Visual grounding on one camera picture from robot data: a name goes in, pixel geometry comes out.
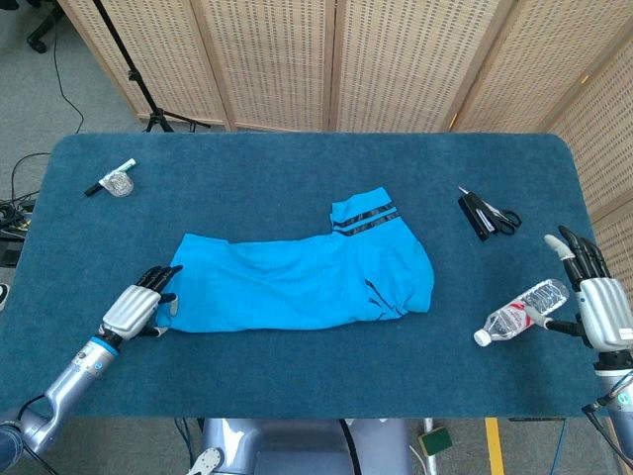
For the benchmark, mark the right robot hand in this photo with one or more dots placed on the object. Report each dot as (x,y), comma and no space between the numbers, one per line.
(605,312)

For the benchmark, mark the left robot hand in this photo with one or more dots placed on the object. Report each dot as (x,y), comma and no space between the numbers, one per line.
(131,312)

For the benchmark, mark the blue printed t-shirt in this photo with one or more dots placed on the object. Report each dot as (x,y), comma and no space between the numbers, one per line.
(272,287)

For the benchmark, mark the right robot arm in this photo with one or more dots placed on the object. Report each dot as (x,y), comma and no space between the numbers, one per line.
(618,396)

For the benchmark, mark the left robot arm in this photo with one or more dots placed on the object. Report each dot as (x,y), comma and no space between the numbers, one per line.
(64,391)

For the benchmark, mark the clear plastic water bottle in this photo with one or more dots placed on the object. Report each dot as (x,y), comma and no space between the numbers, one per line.
(509,319)

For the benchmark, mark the black marker white cap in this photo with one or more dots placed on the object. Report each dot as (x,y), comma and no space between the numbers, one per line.
(91,189)

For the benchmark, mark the white shoe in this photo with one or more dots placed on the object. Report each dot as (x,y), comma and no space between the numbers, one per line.
(3,297)

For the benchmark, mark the black scissors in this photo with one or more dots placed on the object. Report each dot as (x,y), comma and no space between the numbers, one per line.
(509,221)

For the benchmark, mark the black floor box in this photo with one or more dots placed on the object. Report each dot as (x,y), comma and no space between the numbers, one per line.
(7,255)

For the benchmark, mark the black stapler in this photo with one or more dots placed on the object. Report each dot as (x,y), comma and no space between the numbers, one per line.
(475,218)

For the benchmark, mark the white perforated plate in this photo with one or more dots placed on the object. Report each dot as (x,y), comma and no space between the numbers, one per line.
(205,462)

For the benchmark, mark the yellow floor tape strip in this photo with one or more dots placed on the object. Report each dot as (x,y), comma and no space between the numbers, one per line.
(494,445)

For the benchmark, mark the dark blue table carpet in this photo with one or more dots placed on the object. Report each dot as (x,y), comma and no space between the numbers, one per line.
(247,158)

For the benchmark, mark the green and yellow pad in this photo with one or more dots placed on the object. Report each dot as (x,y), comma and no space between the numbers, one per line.
(435,441)

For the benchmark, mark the blue-grey robot torso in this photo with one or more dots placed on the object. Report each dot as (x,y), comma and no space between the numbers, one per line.
(297,450)

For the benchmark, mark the silver table leg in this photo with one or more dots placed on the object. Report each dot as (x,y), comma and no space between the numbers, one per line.
(432,466)

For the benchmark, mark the black tripod stand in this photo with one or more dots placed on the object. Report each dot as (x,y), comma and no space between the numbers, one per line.
(133,76)

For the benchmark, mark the black office chair base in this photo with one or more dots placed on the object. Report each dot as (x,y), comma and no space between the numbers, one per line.
(38,44)

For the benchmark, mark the wicker folding screen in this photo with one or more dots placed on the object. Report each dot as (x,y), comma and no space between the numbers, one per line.
(272,59)

